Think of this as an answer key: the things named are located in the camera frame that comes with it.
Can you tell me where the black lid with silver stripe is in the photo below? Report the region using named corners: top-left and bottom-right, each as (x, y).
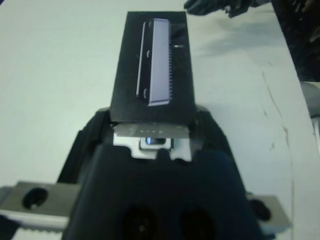
top-left (109, 11), bottom-right (197, 139)

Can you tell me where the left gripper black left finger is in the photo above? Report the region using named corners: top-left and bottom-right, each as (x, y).
top-left (58, 109), bottom-right (115, 186)

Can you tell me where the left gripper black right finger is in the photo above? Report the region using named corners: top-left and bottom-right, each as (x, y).
top-left (189, 106), bottom-right (241, 176)

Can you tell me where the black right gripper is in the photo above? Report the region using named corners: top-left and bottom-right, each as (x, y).
top-left (184, 0), bottom-right (272, 18)

